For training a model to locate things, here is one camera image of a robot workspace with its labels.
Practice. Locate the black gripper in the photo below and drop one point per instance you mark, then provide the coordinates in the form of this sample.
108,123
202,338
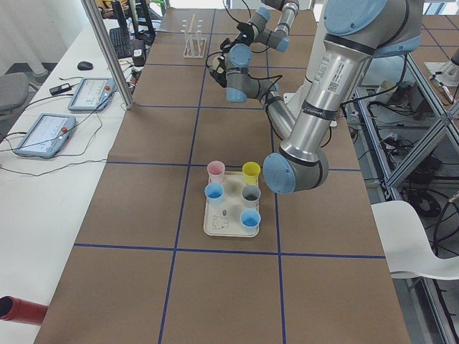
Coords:
227,44
217,74

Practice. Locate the white ikea cup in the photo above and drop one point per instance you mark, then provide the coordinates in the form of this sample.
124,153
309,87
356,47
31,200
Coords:
218,64

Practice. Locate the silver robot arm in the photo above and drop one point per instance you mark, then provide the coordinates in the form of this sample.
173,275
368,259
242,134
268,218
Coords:
259,30
355,32

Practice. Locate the pink plastic cup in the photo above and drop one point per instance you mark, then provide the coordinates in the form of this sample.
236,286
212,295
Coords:
215,170

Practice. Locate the yellow plastic cup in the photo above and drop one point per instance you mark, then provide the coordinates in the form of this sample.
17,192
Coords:
251,171

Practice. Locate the grey plastic cup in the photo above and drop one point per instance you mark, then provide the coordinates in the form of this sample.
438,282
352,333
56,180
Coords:
250,196

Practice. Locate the light blue plastic cup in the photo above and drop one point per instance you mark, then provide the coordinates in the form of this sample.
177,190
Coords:
250,219

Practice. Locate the black keyboard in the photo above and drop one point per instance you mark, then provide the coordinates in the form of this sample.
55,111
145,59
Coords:
121,41

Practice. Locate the far teach pendant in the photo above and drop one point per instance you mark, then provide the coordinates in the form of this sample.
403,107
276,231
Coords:
92,94

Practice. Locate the teach pendant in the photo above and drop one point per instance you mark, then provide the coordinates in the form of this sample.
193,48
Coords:
47,136
92,94

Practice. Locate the black computer mouse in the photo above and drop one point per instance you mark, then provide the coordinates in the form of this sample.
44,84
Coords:
84,66

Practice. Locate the cream rabbit tray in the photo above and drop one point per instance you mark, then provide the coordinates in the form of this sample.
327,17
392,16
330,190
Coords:
224,220

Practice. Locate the near teach pendant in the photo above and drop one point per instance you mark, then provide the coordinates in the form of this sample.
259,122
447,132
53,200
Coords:
47,136

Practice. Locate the white chair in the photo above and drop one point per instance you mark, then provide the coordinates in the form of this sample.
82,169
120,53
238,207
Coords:
406,246

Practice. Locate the red cylinder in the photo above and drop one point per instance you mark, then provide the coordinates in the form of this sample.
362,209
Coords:
22,311

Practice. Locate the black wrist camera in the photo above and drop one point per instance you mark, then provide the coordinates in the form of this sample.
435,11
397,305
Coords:
226,46

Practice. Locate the white wire cup rack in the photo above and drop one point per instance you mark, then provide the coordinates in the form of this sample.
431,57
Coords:
195,42

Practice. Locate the aluminium frame post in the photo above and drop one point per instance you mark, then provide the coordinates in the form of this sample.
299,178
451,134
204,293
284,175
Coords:
102,36

